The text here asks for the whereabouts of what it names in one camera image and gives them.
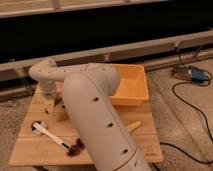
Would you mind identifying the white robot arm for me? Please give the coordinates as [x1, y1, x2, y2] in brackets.
[29, 58, 151, 171]

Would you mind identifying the dark grape bunch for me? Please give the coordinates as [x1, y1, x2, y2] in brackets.
[67, 138, 85, 157]

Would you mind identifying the yellow plastic bin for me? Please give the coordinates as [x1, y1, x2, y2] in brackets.
[110, 64, 149, 106]

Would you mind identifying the yellow banana toy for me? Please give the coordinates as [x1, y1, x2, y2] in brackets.
[127, 121, 142, 133]

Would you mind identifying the blue power box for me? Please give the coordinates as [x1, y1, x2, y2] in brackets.
[172, 66, 205, 83]

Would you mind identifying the black floor cable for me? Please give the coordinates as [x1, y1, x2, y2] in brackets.
[159, 65, 213, 165]

